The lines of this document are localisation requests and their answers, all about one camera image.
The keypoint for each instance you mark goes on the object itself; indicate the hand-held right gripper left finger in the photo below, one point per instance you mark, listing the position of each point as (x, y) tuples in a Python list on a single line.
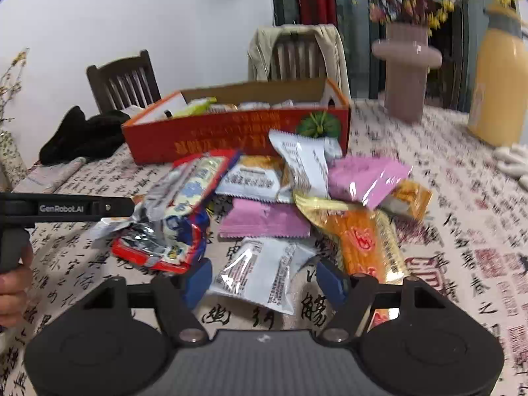
[(197, 282)]

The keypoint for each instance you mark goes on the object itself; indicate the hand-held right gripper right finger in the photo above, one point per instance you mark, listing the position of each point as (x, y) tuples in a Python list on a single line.
[(332, 285)]

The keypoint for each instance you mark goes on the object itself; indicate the large orange gold snack packet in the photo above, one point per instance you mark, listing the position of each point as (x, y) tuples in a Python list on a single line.
[(363, 239)]

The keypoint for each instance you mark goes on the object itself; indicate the white silver snack packet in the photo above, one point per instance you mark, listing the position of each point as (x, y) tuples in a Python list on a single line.
[(258, 274), (305, 165)]

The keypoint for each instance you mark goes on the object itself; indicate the red blue snack packet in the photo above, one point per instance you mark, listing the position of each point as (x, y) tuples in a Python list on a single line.
[(185, 210)]

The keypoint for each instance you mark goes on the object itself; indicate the pink snack packet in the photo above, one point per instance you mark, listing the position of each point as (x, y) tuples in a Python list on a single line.
[(367, 179), (264, 218)]

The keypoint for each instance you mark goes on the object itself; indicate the small orange snack packet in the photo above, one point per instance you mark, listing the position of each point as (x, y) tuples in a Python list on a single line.
[(412, 200)]

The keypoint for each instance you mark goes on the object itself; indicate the white orange snack packet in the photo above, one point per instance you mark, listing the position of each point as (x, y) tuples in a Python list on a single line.
[(251, 177)]

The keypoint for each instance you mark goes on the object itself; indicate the red cardboard box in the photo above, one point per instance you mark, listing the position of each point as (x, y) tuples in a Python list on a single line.
[(231, 136)]

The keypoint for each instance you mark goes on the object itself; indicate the person's left hand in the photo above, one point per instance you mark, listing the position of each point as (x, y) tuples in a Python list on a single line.
[(14, 293)]

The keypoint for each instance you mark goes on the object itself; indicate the folded patterned cloth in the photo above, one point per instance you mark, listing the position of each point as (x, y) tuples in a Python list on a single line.
[(49, 175)]

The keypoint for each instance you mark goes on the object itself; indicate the patterned tall vase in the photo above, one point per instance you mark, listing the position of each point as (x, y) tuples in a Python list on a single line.
[(12, 161)]

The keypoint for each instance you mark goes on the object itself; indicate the black cloth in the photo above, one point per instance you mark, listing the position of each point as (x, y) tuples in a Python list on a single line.
[(82, 136)]

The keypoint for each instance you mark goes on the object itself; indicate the dark wooden chair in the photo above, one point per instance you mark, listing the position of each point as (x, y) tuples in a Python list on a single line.
[(123, 82)]

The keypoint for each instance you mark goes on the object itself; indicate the white gloves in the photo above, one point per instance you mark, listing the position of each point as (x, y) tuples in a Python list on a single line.
[(513, 163)]

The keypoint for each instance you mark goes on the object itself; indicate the chair with beige jacket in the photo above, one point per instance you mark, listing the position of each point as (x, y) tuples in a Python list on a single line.
[(258, 55)]

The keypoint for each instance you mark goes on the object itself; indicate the pink vase with flowers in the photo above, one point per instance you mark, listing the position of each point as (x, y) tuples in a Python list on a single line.
[(359, 49)]

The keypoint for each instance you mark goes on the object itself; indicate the yellow thermos jug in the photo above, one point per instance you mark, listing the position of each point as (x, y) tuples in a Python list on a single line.
[(499, 86)]

